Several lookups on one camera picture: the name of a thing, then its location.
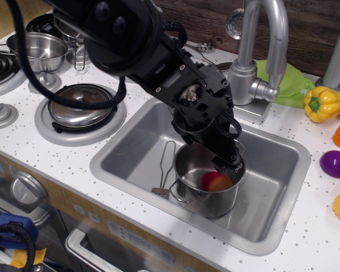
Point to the metal spoon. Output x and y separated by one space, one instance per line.
225 66

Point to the silver oven door handle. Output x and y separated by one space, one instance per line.
95 252

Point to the green cloth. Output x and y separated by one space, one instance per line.
293 88

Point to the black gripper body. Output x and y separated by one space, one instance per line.
204 114

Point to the small steel saucepan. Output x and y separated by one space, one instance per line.
77 55

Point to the front burner pot lid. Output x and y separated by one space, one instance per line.
66 119

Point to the small steel bowl pan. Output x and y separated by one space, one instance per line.
44 52

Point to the silver oven dial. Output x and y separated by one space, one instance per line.
26 190

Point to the stainless steel pot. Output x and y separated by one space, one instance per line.
191 162

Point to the silver middle stove knob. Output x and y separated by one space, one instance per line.
51 82

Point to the yellow tape piece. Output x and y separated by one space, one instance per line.
19 257

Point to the red toy sweet potato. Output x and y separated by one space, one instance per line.
214 182

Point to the blue clamp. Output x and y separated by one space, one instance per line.
17 232

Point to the black coil burner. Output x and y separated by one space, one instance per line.
8 68

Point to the silver stove knob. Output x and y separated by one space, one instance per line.
51 82
8 115

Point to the purple toy eggplant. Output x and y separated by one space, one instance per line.
330 163

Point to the silver toy faucet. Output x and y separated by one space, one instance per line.
252 95

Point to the silver sink basin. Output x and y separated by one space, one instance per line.
275 169

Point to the metal slotted ladle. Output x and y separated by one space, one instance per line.
234 23

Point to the yellow toy bell pepper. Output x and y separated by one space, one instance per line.
321 104

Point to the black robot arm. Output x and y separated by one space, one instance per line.
130 39

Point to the metal whisk utensil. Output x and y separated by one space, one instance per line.
201 47

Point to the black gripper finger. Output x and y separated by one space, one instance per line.
220 165
238 167

